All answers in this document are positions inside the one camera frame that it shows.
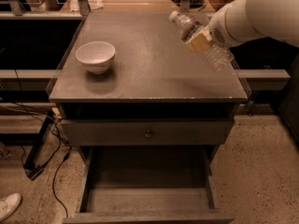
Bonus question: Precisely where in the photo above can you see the open middle drawer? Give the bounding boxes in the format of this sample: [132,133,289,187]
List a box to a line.
[63,147,235,224]

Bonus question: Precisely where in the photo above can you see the black floor cable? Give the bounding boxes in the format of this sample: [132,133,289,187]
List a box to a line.
[0,100,73,218]

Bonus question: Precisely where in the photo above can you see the black metal stand leg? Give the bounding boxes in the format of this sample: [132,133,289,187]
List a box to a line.
[23,111,53,180]

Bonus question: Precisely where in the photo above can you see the clear plastic water bottle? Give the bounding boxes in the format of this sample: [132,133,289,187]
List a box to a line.
[169,11,233,72]

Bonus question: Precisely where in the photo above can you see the grey wooden cabinet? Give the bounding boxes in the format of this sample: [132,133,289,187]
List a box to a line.
[46,12,252,224]

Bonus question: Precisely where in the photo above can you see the round metal drawer knob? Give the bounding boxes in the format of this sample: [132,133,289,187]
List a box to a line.
[145,131,153,139]

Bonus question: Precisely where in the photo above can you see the closed top drawer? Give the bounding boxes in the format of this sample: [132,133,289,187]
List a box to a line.
[61,119,234,147]

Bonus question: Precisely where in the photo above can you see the white sneaker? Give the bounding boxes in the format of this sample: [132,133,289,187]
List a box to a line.
[0,193,21,222]

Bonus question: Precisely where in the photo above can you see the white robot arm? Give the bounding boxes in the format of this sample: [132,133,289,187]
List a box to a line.
[187,0,299,51]

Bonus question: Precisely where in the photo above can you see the white ceramic bowl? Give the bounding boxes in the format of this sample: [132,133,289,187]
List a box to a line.
[76,41,116,74]

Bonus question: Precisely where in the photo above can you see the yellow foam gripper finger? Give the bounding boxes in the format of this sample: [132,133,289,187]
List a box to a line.
[186,29,213,52]

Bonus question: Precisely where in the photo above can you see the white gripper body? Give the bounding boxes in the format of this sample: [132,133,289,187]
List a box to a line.
[208,2,249,48]

